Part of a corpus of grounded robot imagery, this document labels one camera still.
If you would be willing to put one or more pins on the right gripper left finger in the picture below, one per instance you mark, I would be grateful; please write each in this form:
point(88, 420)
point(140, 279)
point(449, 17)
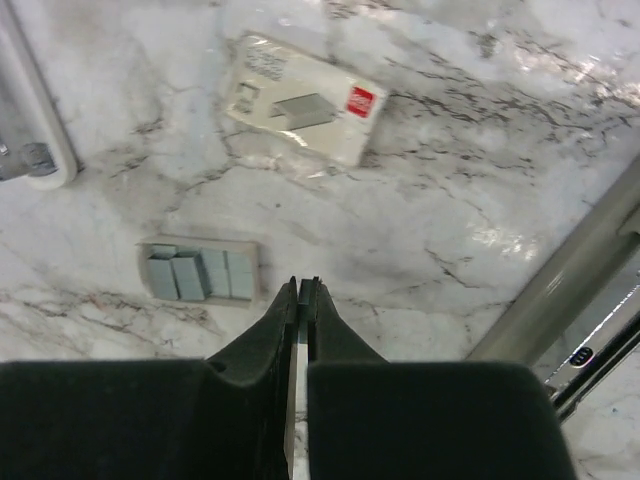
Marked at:
point(223, 417)

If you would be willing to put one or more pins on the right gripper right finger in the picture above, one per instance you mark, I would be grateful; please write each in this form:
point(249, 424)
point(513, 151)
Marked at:
point(369, 418)

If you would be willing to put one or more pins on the grey staple strips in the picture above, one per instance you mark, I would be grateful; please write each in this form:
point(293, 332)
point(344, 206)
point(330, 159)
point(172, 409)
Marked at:
point(201, 271)

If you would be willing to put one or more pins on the small staple box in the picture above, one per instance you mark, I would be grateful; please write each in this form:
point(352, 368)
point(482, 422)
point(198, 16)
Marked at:
point(316, 106)

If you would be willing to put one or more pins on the grey green stapler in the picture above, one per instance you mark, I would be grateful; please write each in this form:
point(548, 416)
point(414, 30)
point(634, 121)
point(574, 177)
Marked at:
point(34, 142)

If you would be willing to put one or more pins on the single grey staple strip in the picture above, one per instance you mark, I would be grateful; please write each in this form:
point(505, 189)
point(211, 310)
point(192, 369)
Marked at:
point(295, 443)

